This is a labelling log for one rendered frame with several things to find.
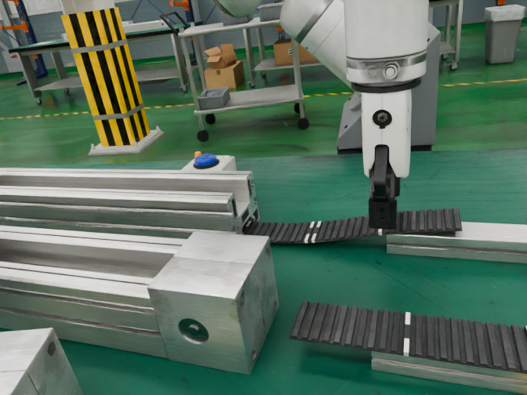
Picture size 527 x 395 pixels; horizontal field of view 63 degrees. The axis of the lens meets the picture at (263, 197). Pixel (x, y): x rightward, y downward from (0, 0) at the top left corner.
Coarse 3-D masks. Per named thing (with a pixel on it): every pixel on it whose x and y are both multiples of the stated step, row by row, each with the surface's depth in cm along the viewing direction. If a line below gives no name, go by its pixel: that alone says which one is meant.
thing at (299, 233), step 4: (300, 224) 62; (304, 224) 62; (308, 224) 62; (296, 228) 62; (300, 228) 62; (304, 228) 61; (296, 232) 61; (300, 232) 61; (304, 232) 60; (292, 236) 60; (296, 236) 60; (300, 236) 59; (304, 236) 60; (292, 240) 59; (296, 240) 59; (300, 240) 59
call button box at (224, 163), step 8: (192, 160) 79; (224, 160) 76; (232, 160) 77; (184, 168) 76; (192, 168) 75; (200, 168) 74; (208, 168) 74; (216, 168) 74; (224, 168) 74; (232, 168) 77
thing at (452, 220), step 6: (444, 210) 55; (450, 210) 55; (456, 210) 54; (444, 216) 54; (450, 216) 54; (456, 216) 53; (444, 222) 53; (450, 222) 52; (456, 222) 52; (444, 228) 52; (450, 228) 51; (456, 228) 51; (462, 228) 51
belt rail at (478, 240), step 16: (464, 224) 54; (480, 224) 53; (496, 224) 53; (512, 224) 52; (400, 240) 54; (416, 240) 53; (432, 240) 52; (448, 240) 52; (464, 240) 51; (480, 240) 50; (496, 240) 50; (512, 240) 49; (448, 256) 53; (464, 256) 52; (480, 256) 51; (496, 256) 51; (512, 256) 50
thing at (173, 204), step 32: (0, 192) 70; (32, 192) 68; (64, 192) 66; (96, 192) 64; (128, 192) 63; (160, 192) 61; (192, 192) 60; (224, 192) 64; (0, 224) 73; (32, 224) 71; (64, 224) 68; (96, 224) 67; (128, 224) 65; (160, 224) 62; (192, 224) 60; (224, 224) 58
